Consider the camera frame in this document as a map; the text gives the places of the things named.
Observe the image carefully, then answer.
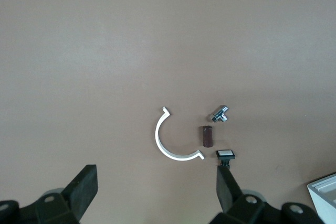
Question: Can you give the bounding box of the white square push button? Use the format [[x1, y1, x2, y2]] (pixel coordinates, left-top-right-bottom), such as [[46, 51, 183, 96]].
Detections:
[[215, 149, 236, 169]]

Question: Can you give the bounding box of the dark brown terminal block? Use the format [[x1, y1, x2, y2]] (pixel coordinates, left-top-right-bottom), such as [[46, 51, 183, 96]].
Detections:
[[201, 125, 214, 148]]

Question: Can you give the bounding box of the white half-ring pipe clamp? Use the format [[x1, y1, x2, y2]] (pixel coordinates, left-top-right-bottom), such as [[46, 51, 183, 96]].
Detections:
[[154, 106, 205, 161]]

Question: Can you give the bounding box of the chrome metal pipe fitting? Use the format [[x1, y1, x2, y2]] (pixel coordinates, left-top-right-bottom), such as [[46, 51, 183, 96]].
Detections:
[[211, 105, 230, 124]]

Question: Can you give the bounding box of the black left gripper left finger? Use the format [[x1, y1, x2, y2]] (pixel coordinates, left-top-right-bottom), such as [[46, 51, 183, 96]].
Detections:
[[34, 164, 99, 224]]

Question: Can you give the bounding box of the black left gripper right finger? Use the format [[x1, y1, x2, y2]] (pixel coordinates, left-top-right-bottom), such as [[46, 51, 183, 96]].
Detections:
[[209, 165, 266, 224]]

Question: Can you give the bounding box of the white plastic drawer cabinet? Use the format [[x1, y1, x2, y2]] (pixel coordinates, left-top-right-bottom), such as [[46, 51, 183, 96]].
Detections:
[[307, 173, 336, 224]]

